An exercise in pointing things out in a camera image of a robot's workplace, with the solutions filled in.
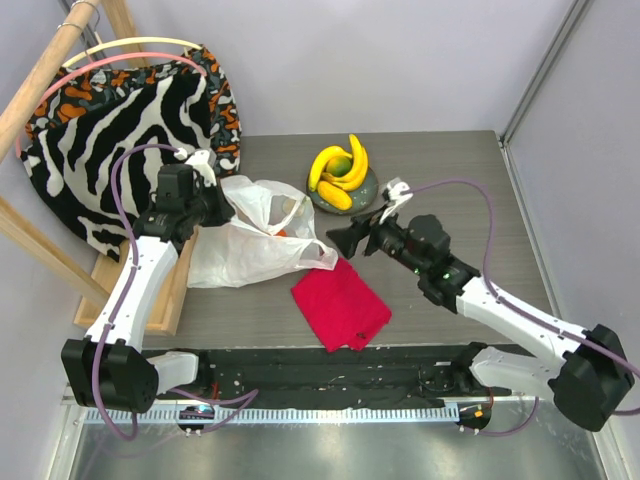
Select white lemon-print plastic bag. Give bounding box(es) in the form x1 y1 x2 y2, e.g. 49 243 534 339
187 175 339 289

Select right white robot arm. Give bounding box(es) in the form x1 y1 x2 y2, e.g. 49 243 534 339
327 211 635 432

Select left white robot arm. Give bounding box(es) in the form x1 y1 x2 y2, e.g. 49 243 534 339
61 157 234 414

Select dark round plate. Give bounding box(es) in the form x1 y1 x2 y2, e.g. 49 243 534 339
306 168 379 215

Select red folded cloth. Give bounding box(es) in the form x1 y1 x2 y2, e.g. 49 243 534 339
291 259 392 353

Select yellow banana right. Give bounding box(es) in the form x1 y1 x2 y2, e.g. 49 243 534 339
343 134 369 191

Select yellow banana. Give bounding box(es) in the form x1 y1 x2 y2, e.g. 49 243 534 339
308 145 353 191
343 134 369 191

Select yellow banana left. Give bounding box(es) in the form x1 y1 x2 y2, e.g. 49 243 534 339
308 145 353 191

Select zebra pattern cloth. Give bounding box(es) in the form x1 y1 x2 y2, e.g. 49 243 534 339
21 74 211 260

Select orange grey patterned cloth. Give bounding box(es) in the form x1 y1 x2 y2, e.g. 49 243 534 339
25 46 242 177

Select pink hanger hoop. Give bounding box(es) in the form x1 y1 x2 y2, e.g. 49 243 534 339
20 47 216 169

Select cream hanger hoop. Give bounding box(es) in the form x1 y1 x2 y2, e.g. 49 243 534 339
62 36 202 68

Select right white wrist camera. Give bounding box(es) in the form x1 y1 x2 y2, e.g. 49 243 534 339
379 177 413 224

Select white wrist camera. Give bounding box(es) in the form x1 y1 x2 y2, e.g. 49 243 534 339
174 148 218 187
379 177 413 224

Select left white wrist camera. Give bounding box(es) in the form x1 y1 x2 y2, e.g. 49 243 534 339
174 148 218 187

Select wooden rack frame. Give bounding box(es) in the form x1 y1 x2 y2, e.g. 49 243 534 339
1 2 218 329

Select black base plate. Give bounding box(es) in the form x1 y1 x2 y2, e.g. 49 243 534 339
182 346 502 410

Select aluminium rail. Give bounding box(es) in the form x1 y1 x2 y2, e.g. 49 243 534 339
62 389 614 426

